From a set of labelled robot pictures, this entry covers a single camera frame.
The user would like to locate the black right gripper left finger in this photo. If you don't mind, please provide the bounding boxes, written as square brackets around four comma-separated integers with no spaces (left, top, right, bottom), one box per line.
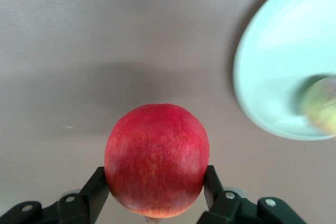
[0,166,110,224]

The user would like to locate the pale green round plate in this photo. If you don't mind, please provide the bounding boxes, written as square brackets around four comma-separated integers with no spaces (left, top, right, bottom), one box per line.
[232,0,336,141]

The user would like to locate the red pomegranate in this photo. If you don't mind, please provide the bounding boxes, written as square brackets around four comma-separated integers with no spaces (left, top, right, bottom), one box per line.
[104,102,211,219]

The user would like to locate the yellow pink apple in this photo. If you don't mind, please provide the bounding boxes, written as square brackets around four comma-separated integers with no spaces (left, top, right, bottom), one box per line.
[300,76,336,134]

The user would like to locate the brown table cover cloth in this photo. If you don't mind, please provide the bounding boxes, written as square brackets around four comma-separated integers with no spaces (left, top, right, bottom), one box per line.
[0,0,336,224]

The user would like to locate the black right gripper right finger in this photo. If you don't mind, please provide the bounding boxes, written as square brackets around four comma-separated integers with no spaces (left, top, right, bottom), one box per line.
[196,165,307,224]

